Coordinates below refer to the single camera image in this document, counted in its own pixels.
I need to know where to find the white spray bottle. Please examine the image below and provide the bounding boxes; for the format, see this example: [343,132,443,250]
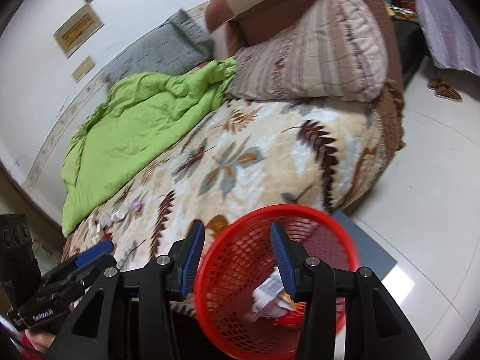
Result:
[111,211,126,223]

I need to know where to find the crumpled white paper trash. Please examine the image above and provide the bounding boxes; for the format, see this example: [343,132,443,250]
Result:
[249,266,298,321]

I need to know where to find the person's left hand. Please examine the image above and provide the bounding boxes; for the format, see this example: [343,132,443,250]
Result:
[24,329,56,353]

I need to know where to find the grey floor mat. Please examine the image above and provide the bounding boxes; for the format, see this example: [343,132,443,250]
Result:
[332,210,397,281]

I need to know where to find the red plastic mesh basket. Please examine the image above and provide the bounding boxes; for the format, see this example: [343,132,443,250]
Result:
[193,204,360,359]

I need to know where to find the lime green quilt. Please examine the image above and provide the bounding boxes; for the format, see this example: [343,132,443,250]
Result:
[61,57,236,236]

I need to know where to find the floral leaf pattern blanket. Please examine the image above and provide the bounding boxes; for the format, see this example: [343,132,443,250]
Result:
[64,98,394,271]

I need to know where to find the grey pillow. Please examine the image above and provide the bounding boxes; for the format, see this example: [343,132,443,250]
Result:
[102,10,214,86]

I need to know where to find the brown patterned slippers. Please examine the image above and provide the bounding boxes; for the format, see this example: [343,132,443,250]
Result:
[427,78,462,102]

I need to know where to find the striped beige folded quilt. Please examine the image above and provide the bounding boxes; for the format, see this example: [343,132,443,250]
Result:
[227,0,388,102]

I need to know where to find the brown padded headboard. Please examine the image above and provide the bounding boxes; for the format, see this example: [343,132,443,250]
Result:
[205,0,404,154]

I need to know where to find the white lilac hanging cloth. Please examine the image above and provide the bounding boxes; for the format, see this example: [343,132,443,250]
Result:
[415,0,479,77]

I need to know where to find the small beige wall plate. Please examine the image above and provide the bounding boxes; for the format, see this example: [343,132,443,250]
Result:
[72,56,95,82]

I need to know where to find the framed wall picture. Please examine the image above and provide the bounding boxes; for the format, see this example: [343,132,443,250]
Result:
[54,4,103,58]

